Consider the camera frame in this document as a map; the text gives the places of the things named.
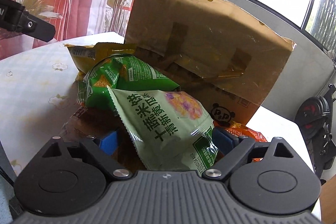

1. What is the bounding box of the red orange snack bag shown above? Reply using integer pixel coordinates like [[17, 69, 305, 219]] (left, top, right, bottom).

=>
[[214, 121, 267, 155]]

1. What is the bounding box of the light green snack bag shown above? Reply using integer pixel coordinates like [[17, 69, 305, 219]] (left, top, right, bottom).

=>
[[108, 89, 218, 174]]

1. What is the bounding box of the yellow snack bag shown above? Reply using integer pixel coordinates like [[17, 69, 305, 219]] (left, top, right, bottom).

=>
[[65, 42, 137, 81]]

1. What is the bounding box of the dark green chip bag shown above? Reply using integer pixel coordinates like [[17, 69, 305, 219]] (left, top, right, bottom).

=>
[[77, 54, 181, 110]]

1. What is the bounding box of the black exercise bike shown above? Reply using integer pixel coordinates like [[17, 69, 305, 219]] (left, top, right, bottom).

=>
[[294, 84, 335, 178]]

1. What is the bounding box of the brown cardboard box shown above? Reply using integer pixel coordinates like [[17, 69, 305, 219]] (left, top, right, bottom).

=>
[[125, 0, 295, 124]]

